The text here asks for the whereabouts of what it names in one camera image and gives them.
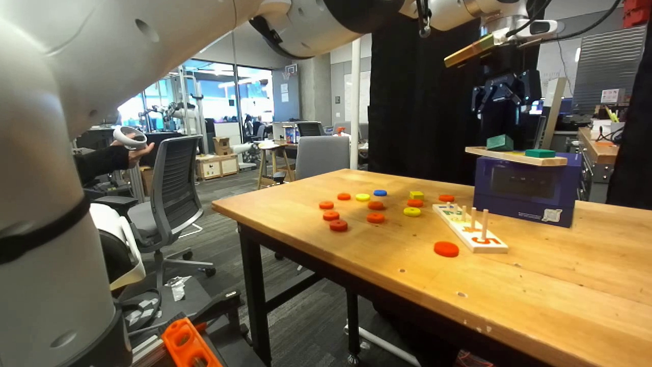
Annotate white rounded cover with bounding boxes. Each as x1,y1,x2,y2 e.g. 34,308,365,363
90,203,148,292

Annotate black sleeved forearm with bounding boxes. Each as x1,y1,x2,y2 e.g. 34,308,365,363
70,144,132,191

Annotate black table frame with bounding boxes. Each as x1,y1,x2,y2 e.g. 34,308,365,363
235,223,424,367

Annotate red hanging item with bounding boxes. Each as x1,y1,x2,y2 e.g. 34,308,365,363
620,0,652,29

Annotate blue cardboard box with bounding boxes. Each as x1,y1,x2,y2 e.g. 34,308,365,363
473,153,584,228

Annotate red disc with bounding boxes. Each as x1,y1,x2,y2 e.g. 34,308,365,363
432,239,460,259

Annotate grey mesh office chair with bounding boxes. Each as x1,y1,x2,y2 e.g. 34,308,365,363
125,133,218,287

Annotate white wooden peg board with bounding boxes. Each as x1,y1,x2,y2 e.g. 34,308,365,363
432,203,509,255

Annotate black cable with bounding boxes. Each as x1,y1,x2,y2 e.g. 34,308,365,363
498,0,623,46

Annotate light wooden plank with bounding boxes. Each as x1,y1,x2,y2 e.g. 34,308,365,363
542,76,571,152

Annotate orange plastic tool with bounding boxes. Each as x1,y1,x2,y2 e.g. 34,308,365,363
160,316,224,367

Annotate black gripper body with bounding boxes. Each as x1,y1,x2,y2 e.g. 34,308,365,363
473,67,545,120

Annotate wooden cabinet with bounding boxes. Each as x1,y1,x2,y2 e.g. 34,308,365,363
196,152,241,182

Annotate white handheld controller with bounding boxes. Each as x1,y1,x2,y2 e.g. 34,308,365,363
109,124,148,149

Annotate person hand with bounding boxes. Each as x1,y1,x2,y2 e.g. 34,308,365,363
125,142,156,166

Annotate wooden workbench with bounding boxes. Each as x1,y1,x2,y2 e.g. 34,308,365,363
577,124,621,170

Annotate black curtain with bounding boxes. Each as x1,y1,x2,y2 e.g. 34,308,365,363
605,0,652,211
366,13,545,188

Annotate white pipe frame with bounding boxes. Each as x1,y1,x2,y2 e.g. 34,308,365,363
348,33,362,171

